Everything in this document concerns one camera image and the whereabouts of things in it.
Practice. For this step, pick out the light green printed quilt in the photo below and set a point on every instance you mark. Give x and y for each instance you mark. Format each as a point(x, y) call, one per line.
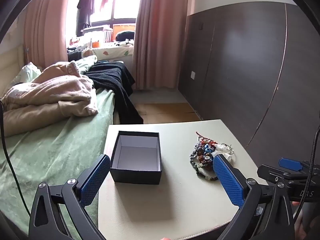
point(30, 73)

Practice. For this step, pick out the flat cardboard sheet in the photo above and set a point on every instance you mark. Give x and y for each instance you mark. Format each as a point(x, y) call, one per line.
point(165, 112)

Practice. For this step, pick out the white padded headboard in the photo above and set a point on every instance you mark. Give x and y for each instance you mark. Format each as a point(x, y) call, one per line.
point(8, 62)

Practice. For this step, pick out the black knitted blanket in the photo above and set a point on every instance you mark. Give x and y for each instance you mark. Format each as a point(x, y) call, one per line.
point(112, 77)

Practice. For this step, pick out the white butterfly brooch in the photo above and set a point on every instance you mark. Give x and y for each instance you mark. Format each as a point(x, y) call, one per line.
point(221, 150)

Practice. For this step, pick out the beige pink fleece blanket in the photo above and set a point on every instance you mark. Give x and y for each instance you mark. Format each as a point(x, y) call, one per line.
point(50, 92)

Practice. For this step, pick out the black cardboard box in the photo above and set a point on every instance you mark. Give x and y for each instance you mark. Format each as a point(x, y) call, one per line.
point(135, 160)

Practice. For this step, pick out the pink curtain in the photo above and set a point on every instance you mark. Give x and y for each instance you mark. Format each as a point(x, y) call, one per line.
point(160, 35)
point(47, 22)

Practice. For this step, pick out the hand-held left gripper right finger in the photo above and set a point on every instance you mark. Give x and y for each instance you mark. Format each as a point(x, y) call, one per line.
point(228, 180)

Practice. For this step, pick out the green bed blanket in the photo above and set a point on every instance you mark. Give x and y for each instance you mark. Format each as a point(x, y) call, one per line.
point(50, 150)

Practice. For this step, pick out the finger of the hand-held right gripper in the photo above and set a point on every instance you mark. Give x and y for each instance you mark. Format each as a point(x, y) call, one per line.
point(268, 172)
point(290, 164)

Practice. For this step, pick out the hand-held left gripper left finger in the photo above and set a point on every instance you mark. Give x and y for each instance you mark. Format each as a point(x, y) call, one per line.
point(96, 177)

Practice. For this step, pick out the black bag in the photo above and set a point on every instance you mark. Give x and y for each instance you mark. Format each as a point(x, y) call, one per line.
point(125, 35)

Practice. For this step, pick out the person's right hand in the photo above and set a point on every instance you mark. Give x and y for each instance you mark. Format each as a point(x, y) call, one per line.
point(298, 215)

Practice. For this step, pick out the white wall socket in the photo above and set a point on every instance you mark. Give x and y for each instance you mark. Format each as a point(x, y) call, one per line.
point(193, 75)

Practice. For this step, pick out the window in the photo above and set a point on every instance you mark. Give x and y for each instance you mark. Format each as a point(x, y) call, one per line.
point(125, 0)

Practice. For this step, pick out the leaf-print windowsill cushion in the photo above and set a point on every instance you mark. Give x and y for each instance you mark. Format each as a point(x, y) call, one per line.
point(115, 51)

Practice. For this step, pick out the white rack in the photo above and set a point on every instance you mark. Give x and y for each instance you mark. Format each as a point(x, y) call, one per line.
point(100, 31)

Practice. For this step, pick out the black hanging garment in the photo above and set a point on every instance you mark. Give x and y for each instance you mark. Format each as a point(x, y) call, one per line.
point(86, 7)

